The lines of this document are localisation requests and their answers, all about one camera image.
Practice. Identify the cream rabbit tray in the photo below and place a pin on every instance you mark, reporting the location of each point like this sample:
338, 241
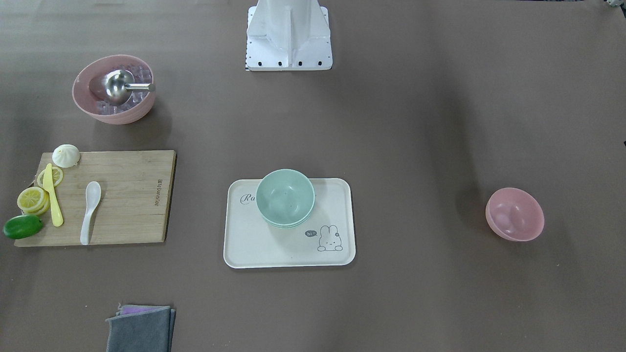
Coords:
326, 238

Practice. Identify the small pink bowl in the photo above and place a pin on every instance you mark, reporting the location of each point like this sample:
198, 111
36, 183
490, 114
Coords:
515, 215

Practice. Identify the yellow plastic knife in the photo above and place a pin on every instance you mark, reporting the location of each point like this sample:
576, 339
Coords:
48, 186

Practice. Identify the metal ice scoop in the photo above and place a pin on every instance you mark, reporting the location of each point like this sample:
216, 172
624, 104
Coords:
116, 87

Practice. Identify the clear ice cubes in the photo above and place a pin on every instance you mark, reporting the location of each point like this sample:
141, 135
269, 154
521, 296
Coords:
141, 75

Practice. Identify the gray folded cloth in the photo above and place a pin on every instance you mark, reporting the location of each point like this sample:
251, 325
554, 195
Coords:
141, 328

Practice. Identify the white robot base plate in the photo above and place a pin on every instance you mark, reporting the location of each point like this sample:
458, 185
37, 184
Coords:
288, 35

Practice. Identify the green lime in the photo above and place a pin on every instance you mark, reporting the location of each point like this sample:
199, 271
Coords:
23, 226

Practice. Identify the bamboo cutting board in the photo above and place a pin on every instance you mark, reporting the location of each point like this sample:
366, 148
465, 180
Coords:
134, 205

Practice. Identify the lower lemon slice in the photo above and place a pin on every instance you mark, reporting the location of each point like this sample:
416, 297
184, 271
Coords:
56, 173

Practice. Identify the top green bowl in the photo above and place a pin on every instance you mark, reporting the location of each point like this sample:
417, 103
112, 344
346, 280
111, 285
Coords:
285, 188

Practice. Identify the upper lemon slice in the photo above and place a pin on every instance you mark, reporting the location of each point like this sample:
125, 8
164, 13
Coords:
33, 201

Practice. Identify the white steamed bun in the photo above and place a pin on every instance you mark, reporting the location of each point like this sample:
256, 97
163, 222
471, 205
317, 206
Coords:
66, 156

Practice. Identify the large pink bowl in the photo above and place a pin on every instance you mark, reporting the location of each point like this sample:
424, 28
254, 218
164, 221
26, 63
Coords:
86, 101

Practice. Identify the lemon slice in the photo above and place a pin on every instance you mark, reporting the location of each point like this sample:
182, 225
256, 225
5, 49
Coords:
56, 173
33, 201

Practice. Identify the lower green bowls stack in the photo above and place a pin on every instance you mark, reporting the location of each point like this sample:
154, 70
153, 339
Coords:
286, 218

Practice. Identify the white ceramic spoon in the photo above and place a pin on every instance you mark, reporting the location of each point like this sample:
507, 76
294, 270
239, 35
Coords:
93, 198

